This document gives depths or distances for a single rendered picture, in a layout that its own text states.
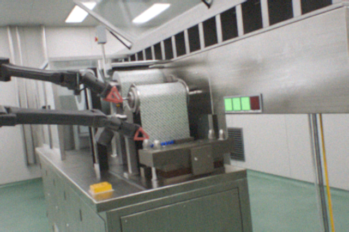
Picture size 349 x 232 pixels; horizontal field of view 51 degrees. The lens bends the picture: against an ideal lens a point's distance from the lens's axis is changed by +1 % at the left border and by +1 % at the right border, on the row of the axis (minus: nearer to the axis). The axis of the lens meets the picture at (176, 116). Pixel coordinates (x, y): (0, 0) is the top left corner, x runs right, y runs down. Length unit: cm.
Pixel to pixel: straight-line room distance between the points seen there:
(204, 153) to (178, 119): 26
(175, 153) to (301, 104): 55
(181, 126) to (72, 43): 577
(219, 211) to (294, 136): 325
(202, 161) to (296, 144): 327
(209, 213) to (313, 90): 67
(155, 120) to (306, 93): 72
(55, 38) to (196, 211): 610
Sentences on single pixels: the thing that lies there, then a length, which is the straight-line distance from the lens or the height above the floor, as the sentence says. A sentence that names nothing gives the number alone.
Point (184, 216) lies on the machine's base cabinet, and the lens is 151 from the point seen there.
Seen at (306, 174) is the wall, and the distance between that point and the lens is 474.
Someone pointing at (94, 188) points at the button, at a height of 92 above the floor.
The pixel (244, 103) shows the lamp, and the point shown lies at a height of 118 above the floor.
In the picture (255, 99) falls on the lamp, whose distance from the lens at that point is 143.
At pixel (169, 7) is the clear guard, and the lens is 199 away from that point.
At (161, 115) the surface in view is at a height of 116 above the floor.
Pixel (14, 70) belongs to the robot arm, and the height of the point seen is 144.
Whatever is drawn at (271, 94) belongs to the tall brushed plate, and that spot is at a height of 121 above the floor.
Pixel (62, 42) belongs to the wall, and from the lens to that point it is 732.
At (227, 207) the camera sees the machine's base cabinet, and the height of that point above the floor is 75.
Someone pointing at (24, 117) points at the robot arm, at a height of 123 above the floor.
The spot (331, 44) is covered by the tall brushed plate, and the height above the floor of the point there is 134.
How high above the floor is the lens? 124
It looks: 3 degrees down
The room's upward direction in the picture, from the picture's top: 6 degrees counter-clockwise
